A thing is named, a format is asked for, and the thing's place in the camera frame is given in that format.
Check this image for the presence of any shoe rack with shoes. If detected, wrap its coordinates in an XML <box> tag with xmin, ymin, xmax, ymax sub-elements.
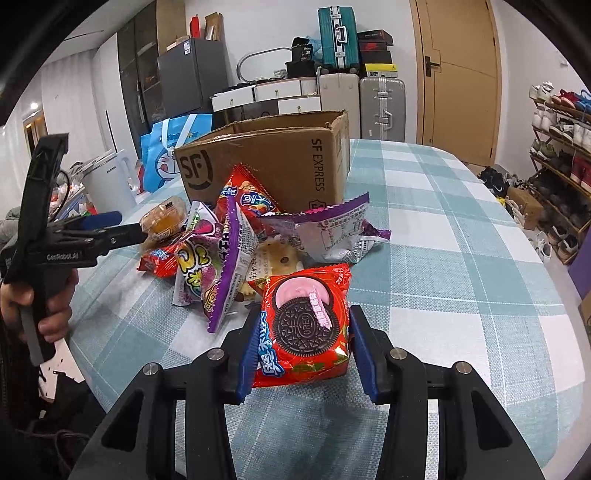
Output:
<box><xmin>529</xmin><ymin>82</ymin><xmax>591</xmax><ymax>259</ymax></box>

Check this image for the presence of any dark glass cabinet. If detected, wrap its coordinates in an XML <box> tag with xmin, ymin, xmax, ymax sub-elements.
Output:
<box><xmin>117</xmin><ymin>2</ymin><xmax>160</xmax><ymax>134</ymax></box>

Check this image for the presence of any purple orange candy packet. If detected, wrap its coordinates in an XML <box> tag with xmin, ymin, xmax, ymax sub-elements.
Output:
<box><xmin>202</xmin><ymin>198</ymin><xmax>259</xmax><ymax>334</ymax></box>

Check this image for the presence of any yellow cake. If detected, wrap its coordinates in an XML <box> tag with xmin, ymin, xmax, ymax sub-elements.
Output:
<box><xmin>140</xmin><ymin>196</ymin><xmax>189</xmax><ymax>241</ymax></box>

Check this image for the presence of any small brown cardboard box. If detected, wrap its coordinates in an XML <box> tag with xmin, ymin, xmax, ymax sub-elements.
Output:
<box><xmin>204</xmin><ymin>13</ymin><xmax>225</xmax><ymax>42</ymax></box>

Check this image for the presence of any red cookie packet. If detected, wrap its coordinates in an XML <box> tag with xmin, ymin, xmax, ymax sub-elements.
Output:
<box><xmin>252</xmin><ymin>264</ymin><xmax>354</xmax><ymax>388</ymax></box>

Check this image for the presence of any white drawer cabinet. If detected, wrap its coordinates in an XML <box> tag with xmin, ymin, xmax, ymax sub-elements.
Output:
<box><xmin>211</xmin><ymin>78</ymin><xmax>321</xmax><ymax>115</ymax></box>

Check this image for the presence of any black printed carton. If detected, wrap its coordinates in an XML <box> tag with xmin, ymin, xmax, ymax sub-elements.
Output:
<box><xmin>291</xmin><ymin>38</ymin><xmax>317</xmax><ymax>63</ymax></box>

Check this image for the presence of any white plastic appliance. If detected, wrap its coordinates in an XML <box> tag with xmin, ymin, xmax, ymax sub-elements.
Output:
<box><xmin>83</xmin><ymin>150</ymin><xmax>139</xmax><ymax>213</ymax></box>

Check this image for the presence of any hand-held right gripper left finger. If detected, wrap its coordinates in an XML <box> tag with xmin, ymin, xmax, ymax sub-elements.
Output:
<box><xmin>69</xmin><ymin>312</ymin><xmax>265</xmax><ymax>480</ymax></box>

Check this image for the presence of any oval metal frame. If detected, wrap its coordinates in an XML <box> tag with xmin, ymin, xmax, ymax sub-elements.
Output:
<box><xmin>237</xmin><ymin>52</ymin><xmax>289</xmax><ymax>84</ymax></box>

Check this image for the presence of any metal shoe rack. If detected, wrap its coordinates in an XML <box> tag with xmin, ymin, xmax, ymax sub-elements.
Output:
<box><xmin>529</xmin><ymin>97</ymin><xmax>591</xmax><ymax>265</ymax></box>

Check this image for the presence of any brown carton on floor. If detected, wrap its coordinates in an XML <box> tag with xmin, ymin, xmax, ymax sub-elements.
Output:
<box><xmin>507</xmin><ymin>187</ymin><xmax>546</xmax><ymax>230</ymax></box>

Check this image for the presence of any black bag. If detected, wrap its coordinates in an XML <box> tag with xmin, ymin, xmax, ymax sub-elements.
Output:
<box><xmin>285</xmin><ymin>60</ymin><xmax>319</xmax><ymax>78</ymax></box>

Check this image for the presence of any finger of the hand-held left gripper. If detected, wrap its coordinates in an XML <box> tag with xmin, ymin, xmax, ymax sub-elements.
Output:
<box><xmin>50</xmin><ymin>210</ymin><xmax>123</xmax><ymax>232</ymax></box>
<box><xmin>55</xmin><ymin>222</ymin><xmax>149</xmax><ymax>260</ymax></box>

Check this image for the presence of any beige suitcase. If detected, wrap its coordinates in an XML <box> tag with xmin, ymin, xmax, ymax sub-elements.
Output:
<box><xmin>318</xmin><ymin>71</ymin><xmax>361</xmax><ymax>139</ymax></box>

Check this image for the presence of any silver suitcase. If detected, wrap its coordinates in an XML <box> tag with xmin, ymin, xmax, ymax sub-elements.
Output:
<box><xmin>359</xmin><ymin>76</ymin><xmax>407</xmax><ymax>141</ymax></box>

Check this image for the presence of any teal suitcase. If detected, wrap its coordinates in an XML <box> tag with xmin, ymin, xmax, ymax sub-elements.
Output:
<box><xmin>318</xmin><ymin>6</ymin><xmax>361</xmax><ymax>72</ymax></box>

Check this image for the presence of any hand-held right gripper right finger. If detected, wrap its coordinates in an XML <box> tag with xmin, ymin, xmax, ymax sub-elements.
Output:
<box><xmin>348</xmin><ymin>305</ymin><xmax>546</xmax><ymax>480</ymax></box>

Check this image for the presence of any person's left hand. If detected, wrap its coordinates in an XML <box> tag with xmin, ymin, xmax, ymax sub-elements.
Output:
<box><xmin>0</xmin><ymin>271</ymin><xmax>80</xmax><ymax>343</ymax></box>

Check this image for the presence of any blue cartoon tote bag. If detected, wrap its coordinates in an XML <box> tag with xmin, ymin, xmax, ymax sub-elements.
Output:
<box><xmin>140</xmin><ymin>113</ymin><xmax>213</xmax><ymax>195</ymax></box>

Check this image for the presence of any pile of black shoes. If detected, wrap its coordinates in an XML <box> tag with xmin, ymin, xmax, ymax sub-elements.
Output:
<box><xmin>478</xmin><ymin>166</ymin><xmax>509</xmax><ymax>195</ymax></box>

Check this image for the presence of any red cartoon snack packet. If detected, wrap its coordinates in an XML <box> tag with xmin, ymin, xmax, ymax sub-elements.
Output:
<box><xmin>216</xmin><ymin>165</ymin><xmax>282</xmax><ymax>219</ymax></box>

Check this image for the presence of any purple silver snack packet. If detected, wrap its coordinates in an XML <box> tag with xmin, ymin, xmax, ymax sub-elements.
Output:
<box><xmin>259</xmin><ymin>193</ymin><xmax>392</xmax><ymax>265</ymax></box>

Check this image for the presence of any white purple gummy packet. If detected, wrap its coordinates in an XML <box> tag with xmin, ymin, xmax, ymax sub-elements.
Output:
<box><xmin>172</xmin><ymin>200</ymin><xmax>232</xmax><ymax>308</ymax></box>

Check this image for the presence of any wooden door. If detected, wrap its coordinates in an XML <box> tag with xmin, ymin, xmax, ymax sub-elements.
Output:
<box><xmin>410</xmin><ymin>0</ymin><xmax>502</xmax><ymax>167</ymax></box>

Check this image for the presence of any cream biscuit packet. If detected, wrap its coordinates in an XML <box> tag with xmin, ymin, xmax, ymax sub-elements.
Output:
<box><xmin>240</xmin><ymin>240</ymin><xmax>305</xmax><ymax>302</ymax></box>

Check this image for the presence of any grey refrigerator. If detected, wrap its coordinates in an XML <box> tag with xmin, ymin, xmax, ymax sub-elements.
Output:
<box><xmin>157</xmin><ymin>38</ymin><xmax>230</xmax><ymax>123</ymax></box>

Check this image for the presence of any small red snack packet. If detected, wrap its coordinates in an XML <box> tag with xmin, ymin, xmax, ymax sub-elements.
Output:
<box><xmin>137</xmin><ymin>244</ymin><xmax>185</xmax><ymax>278</ymax></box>

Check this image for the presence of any flat brown cardboard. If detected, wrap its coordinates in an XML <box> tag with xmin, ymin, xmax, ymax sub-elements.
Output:
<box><xmin>157</xmin><ymin>0</ymin><xmax>185</xmax><ymax>52</ymax></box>

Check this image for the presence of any purple paper bag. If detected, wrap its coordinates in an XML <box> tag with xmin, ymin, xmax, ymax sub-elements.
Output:
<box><xmin>567</xmin><ymin>249</ymin><xmax>591</xmax><ymax>301</ymax></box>

